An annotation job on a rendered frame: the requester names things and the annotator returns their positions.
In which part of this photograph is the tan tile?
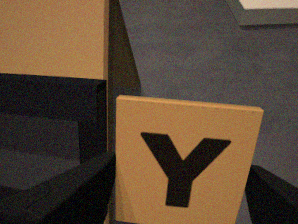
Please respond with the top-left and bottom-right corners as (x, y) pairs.
(114, 95), (263, 224)

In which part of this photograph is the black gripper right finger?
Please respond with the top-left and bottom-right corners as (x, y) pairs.
(245, 164), (298, 224)

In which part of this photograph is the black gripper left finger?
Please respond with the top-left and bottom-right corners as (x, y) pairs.
(0, 152), (116, 224)

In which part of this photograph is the beige flat rectangular slab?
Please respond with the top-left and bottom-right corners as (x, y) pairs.
(225, 0), (298, 26)

